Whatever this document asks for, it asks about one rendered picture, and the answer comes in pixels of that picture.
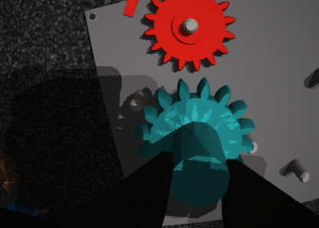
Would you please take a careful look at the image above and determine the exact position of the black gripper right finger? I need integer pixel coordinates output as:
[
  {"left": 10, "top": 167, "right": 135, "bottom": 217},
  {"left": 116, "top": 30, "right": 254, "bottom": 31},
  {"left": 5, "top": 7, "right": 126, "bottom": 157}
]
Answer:
[{"left": 221, "top": 158, "right": 319, "bottom": 228}]

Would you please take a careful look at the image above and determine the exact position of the dark brown gear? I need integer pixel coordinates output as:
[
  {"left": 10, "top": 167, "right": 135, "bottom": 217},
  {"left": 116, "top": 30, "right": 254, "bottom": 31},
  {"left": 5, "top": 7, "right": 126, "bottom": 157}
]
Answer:
[{"left": 0, "top": 149, "right": 21, "bottom": 192}]

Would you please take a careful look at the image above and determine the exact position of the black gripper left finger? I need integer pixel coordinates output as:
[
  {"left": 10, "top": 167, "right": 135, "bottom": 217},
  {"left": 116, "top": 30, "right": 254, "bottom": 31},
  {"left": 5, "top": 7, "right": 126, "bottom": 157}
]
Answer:
[{"left": 0, "top": 151, "right": 174, "bottom": 228}]

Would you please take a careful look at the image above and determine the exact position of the red curved arrow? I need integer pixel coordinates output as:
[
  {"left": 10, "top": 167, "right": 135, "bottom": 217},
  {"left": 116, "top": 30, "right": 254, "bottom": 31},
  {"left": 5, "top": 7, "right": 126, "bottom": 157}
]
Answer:
[{"left": 123, "top": 0, "right": 138, "bottom": 17}]

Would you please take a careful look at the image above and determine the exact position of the dark blue gear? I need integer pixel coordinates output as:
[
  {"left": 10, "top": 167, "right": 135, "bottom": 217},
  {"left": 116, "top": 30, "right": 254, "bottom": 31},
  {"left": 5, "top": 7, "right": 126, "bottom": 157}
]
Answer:
[{"left": 6, "top": 203, "right": 46, "bottom": 218}]

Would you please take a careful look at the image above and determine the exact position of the teal gear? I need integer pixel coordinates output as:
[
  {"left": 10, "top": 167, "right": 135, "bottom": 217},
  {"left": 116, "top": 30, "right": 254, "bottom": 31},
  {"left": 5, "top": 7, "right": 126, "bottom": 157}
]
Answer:
[{"left": 134, "top": 77, "right": 255, "bottom": 207}]

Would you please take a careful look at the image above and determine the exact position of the red gear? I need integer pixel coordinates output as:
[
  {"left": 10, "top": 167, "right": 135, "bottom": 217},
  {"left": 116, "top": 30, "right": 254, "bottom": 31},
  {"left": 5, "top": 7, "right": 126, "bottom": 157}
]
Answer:
[{"left": 143, "top": 0, "right": 236, "bottom": 71}]

